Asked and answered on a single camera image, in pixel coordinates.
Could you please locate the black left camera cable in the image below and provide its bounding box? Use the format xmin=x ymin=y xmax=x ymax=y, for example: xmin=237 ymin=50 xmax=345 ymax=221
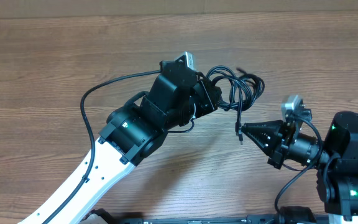
xmin=40 ymin=70 xmax=163 ymax=224

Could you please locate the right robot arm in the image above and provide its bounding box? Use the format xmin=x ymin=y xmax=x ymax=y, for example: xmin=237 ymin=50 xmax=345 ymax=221
xmin=241 ymin=110 xmax=358 ymax=223

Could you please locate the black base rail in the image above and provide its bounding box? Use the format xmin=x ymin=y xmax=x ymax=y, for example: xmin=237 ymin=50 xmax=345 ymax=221
xmin=79 ymin=208 xmax=329 ymax=224

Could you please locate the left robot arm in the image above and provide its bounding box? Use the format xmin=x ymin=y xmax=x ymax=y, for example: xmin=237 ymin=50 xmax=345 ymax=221
xmin=23 ymin=59 xmax=222 ymax=223

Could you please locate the black USB cable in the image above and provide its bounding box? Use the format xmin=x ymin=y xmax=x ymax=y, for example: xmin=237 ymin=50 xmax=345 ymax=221
xmin=202 ymin=65 xmax=265 ymax=146

